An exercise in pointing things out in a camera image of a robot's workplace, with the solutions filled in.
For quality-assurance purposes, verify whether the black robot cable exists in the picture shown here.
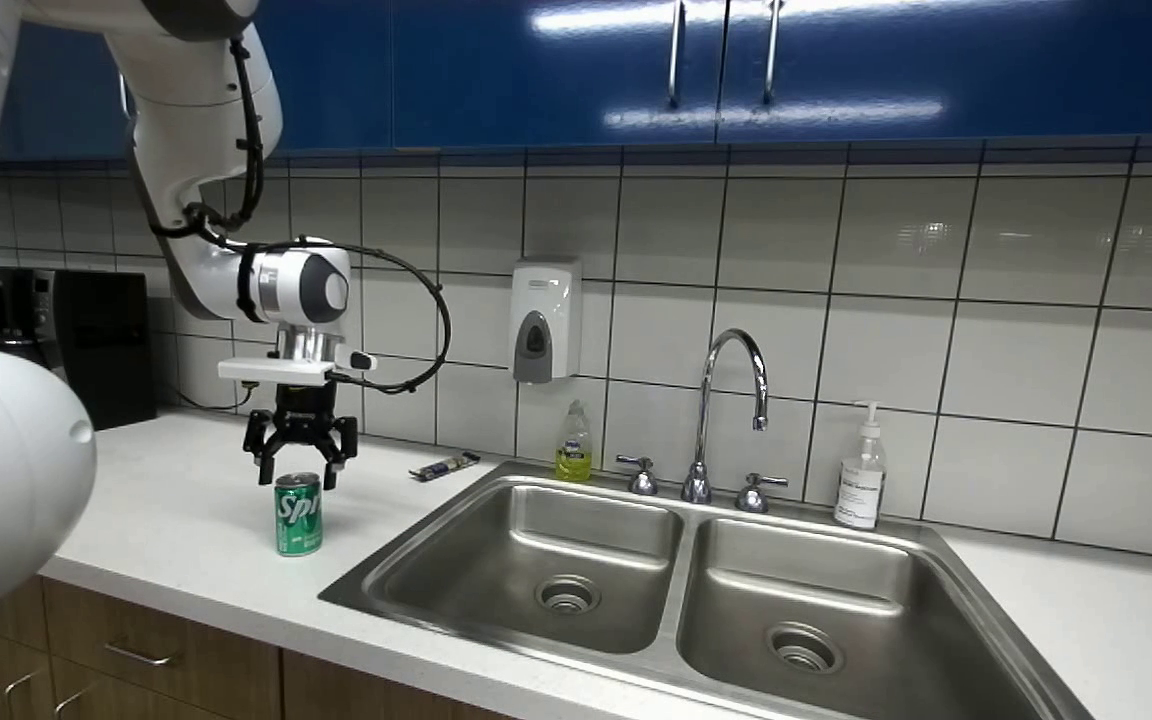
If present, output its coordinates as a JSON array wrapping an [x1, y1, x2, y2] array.
[[151, 26, 455, 402]]

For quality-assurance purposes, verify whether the stainless steel double sink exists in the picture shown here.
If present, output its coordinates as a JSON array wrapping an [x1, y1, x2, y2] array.
[[315, 460, 1095, 720]]

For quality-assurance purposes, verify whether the small black silver object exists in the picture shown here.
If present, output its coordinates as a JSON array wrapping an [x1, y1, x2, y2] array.
[[407, 450, 484, 487]]

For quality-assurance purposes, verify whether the wooden base cabinet door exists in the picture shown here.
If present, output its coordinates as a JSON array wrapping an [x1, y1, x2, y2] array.
[[278, 650, 510, 720]]

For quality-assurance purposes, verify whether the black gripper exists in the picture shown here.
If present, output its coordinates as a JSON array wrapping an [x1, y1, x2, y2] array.
[[241, 382, 366, 492]]

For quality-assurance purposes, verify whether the silver drawer handle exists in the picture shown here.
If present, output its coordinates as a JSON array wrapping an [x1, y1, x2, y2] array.
[[99, 641, 186, 672]]

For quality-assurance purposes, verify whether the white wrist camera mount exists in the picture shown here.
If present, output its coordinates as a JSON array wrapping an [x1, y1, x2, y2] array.
[[212, 348, 380, 393]]

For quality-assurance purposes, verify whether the wooden drawer cabinet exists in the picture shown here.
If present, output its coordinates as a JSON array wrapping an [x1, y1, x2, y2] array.
[[0, 574, 287, 720]]

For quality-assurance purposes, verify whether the yellow dish soap bottle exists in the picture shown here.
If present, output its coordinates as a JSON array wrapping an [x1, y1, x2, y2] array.
[[553, 398, 602, 485]]

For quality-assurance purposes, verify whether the chrome faucet handle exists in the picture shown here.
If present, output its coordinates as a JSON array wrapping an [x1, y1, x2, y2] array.
[[733, 468, 793, 518], [612, 451, 666, 499]]

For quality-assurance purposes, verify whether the green soda can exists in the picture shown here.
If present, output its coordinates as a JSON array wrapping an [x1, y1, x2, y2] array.
[[274, 468, 330, 562]]

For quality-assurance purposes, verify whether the black box appliance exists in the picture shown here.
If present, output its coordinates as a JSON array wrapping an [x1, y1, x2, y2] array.
[[51, 269, 164, 431]]

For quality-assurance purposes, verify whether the steel sink drain strainer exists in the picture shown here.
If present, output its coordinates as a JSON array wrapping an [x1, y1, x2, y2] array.
[[764, 620, 844, 678], [537, 574, 602, 620]]

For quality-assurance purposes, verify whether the silver cabinet door handle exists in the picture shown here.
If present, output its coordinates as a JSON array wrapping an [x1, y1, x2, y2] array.
[[660, 0, 691, 115], [756, 0, 793, 113]]

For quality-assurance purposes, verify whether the white wall soap dispenser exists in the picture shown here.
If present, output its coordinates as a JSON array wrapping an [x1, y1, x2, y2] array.
[[510, 262, 586, 387]]

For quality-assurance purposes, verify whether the chrome gooseneck faucet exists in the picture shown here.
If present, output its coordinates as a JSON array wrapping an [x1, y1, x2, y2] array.
[[681, 325, 776, 507]]

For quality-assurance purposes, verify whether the clear pump soap bottle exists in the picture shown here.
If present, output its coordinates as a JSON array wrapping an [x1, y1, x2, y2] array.
[[832, 402, 891, 534]]

